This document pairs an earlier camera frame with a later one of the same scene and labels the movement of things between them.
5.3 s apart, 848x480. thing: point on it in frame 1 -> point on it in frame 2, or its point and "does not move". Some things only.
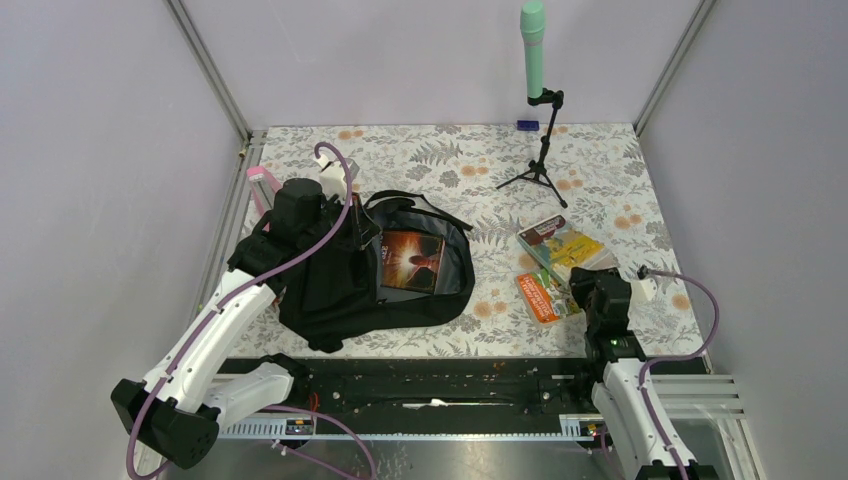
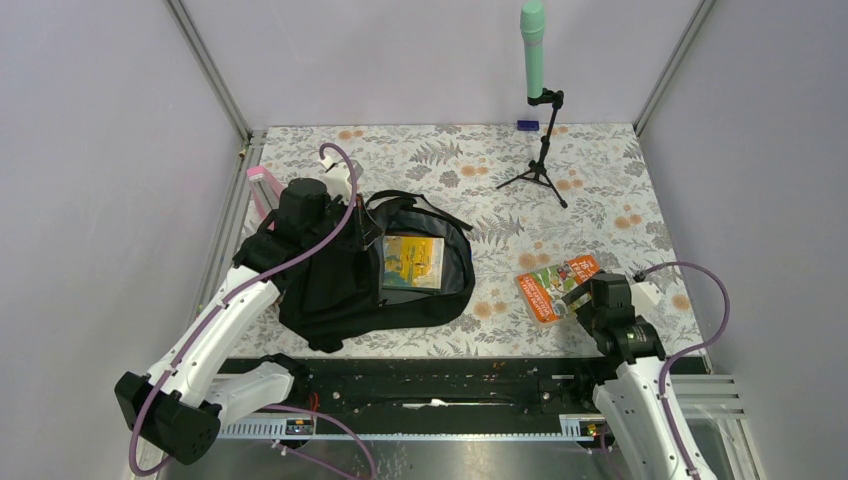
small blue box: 528,125 does not move
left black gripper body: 331,211 does not move
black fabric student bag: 334,295 does not move
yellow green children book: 562,247 -> 413,261
